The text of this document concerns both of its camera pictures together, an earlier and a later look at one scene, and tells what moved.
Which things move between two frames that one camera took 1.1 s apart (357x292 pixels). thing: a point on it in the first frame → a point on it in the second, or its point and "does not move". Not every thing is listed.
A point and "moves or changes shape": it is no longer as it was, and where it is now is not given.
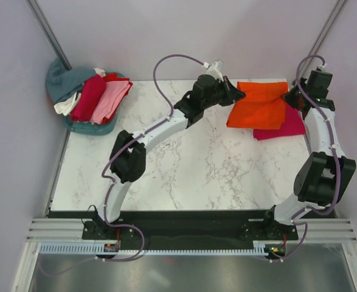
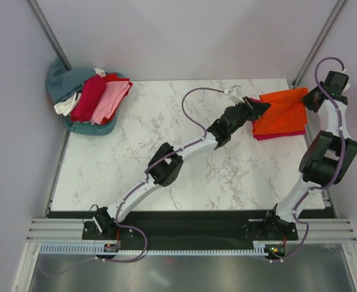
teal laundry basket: (86, 128) does not move
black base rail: (188, 226) does not move
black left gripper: (232, 94) → (255, 109)
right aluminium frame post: (320, 40) does not move
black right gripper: (289, 98) → (307, 100)
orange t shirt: (263, 107) moves or changes shape
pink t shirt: (112, 95) does not move
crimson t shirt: (92, 89) does not move
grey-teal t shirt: (62, 84) does not move
